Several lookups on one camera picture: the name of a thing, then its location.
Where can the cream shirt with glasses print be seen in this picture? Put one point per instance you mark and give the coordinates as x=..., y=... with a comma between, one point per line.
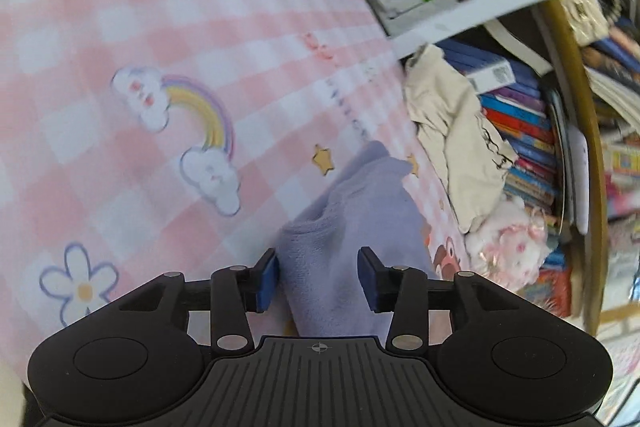
x=460, y=142

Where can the wooden bookshelf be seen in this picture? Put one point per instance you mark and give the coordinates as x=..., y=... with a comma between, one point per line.
x=590, y=187

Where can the stack of colourful books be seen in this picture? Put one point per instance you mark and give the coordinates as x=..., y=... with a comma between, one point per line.
x=525, y=147

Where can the lavender and brown sweater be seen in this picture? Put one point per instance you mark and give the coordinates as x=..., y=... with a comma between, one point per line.
x=345, y=237

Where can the white flat board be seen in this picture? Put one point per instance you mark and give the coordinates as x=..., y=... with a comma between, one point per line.
x=579, y=177

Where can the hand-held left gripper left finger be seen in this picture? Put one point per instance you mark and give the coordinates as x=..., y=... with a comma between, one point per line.
x=267, y=279

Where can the pink checked bed sheet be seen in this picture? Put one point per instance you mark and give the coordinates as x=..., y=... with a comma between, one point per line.
x=150, y=57

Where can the white and pink plush bunny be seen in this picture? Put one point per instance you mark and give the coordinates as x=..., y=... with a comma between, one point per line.
x=507, y=242

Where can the white bed rail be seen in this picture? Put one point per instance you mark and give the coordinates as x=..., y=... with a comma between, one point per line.
x=500, y=2

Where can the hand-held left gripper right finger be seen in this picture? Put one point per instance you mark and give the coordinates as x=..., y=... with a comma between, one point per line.
x=369, y=279

